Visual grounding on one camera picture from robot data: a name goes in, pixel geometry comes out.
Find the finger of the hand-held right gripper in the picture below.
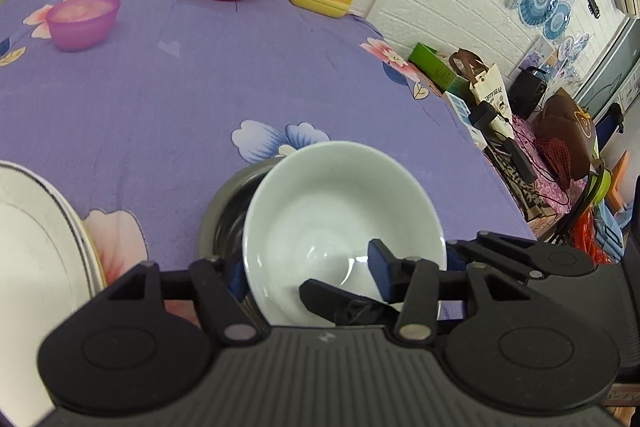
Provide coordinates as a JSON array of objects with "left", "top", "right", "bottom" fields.
[
  {"left": 446, "top": 231, "right": 551, "bottom": 280},
  {"left": 299, "top": 278, "right": 401, "bottom": 328}
]

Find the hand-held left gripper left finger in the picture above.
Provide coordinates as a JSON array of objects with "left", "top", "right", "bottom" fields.
[{"left": 102, "top": 257, "right": 273, "bottom": 349}]

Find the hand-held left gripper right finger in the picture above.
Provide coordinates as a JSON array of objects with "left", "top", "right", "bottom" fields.
[{"left": 367, "top": 238, "right": 531, "bottom": 344}]

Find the red patterned white bowl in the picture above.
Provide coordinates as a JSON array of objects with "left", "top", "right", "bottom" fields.
[{"left": 241, "top": 142, "right": 447, "bottom": 328}]

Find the stainless steel bowl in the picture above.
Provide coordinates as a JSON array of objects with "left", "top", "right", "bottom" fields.
[{"left": 199, "top": 156, "right": 286, "bottom": 333}]

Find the white floral plate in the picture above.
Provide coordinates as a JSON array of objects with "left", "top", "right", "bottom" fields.
[{"left": 65, "top": 202, "right": 107, "bottom": 303}]

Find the white plate with rim line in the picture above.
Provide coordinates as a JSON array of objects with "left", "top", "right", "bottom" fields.
[{"left": 0, "top": 161, "right": 96, "bottom": 413}]

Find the checkered pink cloth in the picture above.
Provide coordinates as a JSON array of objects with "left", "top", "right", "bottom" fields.
[{"left": 480, "top": 117, "right": 586, "bottom": 240}]

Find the brown striped cloth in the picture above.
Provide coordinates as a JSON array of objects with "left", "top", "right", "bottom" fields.
[{"left": 487, "top": 147, "right": 551, "bottom": 218}]

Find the orange plastic item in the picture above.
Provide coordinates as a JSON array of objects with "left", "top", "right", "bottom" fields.
[{"left": 570, "top": 207, "right": 601, "bottom": 263}]

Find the black rectangular box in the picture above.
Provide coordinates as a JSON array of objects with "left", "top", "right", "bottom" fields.
[{"left": 502, "top": 139, "right": 537, "bottom": 182}]

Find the dark red mesh cloth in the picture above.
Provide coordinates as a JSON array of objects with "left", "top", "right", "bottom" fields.
[{"left": 536, "top": 136, "right": 573, "bottom": 190}]

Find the green plastic item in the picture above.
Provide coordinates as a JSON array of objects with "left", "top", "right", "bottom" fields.
[{"left": 585, "top": 167, "right": 613, "bottom": 208}]

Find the brown bag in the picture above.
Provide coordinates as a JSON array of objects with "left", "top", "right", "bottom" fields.
[{"left": 535, "top": 88, "right": 601, "bottom": 180}]

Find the black power adapter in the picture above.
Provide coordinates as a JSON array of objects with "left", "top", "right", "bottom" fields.
[{"left": 472, "top": 102, "right": 496, "bottom": 128}]

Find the white power strip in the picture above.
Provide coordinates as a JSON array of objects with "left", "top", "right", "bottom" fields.
[{"left": 442, "top": 92, "right": 488, "bottom": 150}]

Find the cream tote bag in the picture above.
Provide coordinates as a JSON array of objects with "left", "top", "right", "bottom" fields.
[{"left": 449, "top": 48, "right": 516, "bottom": 140}]

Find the black speaker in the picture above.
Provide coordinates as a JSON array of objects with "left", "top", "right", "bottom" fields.
[{"left": 511, "top": 67, "right": 551, "bottom": 120}]

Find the green box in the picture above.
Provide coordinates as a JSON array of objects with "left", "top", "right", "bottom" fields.
[{"left": 407, "top": 42, "right": 471, "bottom": 95}]

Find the purple floral tablecloth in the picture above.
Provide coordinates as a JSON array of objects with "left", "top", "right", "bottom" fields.
[{"left": 0, "top": 0, "right": 538, "bottom": 323}]

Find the medium blue fan decoration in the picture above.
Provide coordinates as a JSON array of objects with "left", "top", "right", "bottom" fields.
[{"left": 542, "top": 2, "right": 572, "bottom": 40}]

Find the pink plastic bowl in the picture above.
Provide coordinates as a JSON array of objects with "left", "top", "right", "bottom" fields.
[{"left": 46, "top": 0, "right": 122, "bottom": 52}]

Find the wall poster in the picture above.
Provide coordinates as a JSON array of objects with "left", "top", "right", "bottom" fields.
[{"left": 522, "top": 38, "right": 556, "bottom": 70}]

